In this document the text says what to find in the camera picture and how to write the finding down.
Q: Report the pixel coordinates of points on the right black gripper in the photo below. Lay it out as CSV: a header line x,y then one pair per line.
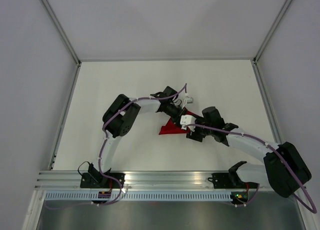
x,y
193,135

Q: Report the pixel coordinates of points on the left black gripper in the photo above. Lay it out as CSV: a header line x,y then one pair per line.
x,y
177,119

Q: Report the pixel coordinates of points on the red cloth napkin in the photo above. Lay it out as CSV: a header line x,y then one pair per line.
x,y
171,129

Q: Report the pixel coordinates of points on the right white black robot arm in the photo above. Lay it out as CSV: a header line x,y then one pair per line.
x,y
281,166

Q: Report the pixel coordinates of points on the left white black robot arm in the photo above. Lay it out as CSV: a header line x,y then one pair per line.
x,y
120,117

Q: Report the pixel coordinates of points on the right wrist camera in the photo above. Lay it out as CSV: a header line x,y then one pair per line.
x,y
187,122

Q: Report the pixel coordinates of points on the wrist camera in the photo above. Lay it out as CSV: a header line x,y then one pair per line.
x,y
187,100
187,122

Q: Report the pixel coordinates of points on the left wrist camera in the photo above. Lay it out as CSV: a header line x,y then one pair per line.
x,y
187,100

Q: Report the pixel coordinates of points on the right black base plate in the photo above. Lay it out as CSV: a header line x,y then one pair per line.
x,y
225,180

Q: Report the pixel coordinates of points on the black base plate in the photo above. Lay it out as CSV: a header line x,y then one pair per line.
x,y
225,180
100,182

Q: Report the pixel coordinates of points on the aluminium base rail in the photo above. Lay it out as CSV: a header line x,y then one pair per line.
x,y
61,180

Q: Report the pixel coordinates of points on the white slotted cable duct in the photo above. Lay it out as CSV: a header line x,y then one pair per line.
x,y
224,196

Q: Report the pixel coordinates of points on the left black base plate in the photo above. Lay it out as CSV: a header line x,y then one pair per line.
x,y
100,182

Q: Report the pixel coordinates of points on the right aluminium frame post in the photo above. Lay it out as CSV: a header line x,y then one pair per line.
x,y
273,28

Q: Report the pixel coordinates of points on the aluminium frame post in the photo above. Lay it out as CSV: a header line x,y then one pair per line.
x,y
61,32
273,28

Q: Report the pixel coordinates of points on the left aluminium frame post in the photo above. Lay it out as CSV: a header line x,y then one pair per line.
x,y
61,32

